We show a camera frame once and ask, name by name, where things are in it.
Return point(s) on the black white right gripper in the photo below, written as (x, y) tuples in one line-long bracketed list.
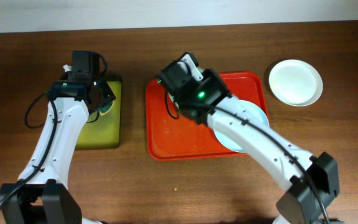
[(196, 74)]

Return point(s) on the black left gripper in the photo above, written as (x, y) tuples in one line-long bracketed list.
[(105, 94)]

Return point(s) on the yellow green scrub sponge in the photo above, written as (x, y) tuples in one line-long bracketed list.
[(106, 109)]

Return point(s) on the white plate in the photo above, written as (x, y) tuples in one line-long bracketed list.
[(295, 83)]

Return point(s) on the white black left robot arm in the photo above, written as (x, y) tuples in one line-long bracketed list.
[(41, 194)]

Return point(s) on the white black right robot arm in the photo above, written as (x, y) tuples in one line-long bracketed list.
[(310, 182)]

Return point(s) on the red plastic tray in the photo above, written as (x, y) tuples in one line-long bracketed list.
[(171, 139)]

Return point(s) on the black tub of yellow water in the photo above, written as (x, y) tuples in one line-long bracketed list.
[(103, 132)]

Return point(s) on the light blue plate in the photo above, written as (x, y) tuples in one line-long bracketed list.
[(256, 112)]

